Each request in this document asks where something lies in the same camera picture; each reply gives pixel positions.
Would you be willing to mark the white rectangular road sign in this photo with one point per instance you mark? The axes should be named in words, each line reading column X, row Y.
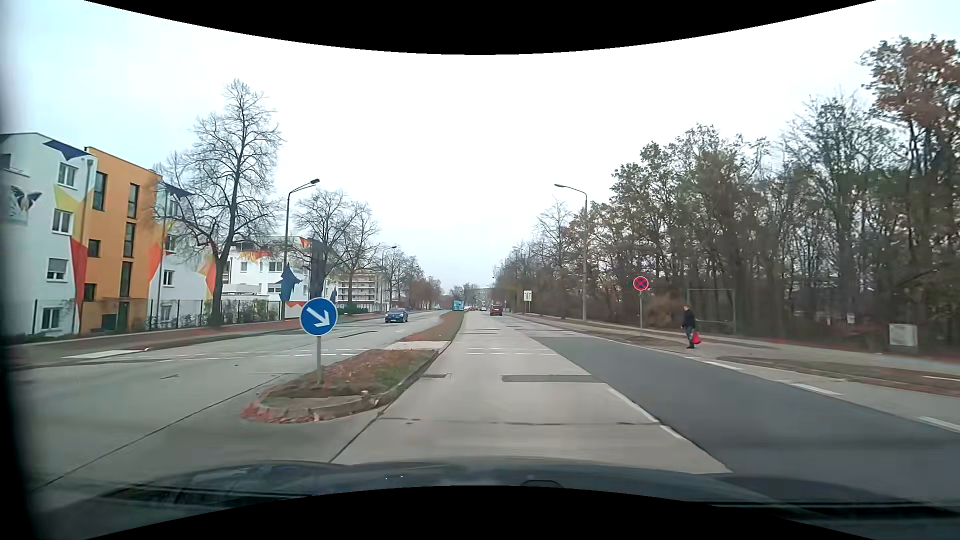
column 527, row 296

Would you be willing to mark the road markings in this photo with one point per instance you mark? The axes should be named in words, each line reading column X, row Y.
column 634, row 406

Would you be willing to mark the large bare tree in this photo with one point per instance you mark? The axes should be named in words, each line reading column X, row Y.
column 229, row 195

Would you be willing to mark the grey pavement with verge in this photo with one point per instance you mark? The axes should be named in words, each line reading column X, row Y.
column 787, row 352

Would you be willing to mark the curved grey lamp post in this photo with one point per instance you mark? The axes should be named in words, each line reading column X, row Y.
column 286, row 247
column 584, row 255

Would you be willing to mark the car's own bonnet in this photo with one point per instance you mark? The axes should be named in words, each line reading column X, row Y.
column 450, row 480

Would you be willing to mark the white building with colourful mural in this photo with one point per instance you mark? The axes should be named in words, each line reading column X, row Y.
column 255, row 281

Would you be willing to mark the reddish pavement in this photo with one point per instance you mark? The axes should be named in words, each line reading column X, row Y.
column 150, row 337

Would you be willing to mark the wood of autumn trees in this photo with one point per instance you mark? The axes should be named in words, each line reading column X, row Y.
column 787, row 225

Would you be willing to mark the dark blue car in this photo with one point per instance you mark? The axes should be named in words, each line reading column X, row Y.
column 396, row 315

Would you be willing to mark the grey concrete and asphalt road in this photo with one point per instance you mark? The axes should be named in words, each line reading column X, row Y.
column 480, row 405

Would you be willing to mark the leaf-covered kerbed traffic island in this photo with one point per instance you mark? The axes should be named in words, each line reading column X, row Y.
column 352, row 379

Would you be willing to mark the pale multi-storey building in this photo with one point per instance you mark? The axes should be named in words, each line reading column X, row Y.
column 360, row 289

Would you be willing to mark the leaf-covered grass median strip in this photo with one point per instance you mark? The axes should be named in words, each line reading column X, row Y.
column 439, row 328

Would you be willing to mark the blue round arrow road sign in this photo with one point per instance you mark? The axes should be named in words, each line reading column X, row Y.
column 319, row 317

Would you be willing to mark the row of bare trees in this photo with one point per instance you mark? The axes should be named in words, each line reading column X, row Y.
column 360, row 247

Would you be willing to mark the white and orange painted building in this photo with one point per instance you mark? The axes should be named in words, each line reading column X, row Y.
column 82, row 240

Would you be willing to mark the round red no-stopping road sign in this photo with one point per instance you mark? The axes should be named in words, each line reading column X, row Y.
column 640, row 284

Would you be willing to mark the dark metal fence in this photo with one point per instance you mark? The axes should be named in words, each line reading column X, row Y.
column 195, row 311

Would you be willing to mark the person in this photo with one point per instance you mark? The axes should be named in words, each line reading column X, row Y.
column 688, row 322

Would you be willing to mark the white street cabinet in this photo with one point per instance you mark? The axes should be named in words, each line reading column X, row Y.
column 903, row 334

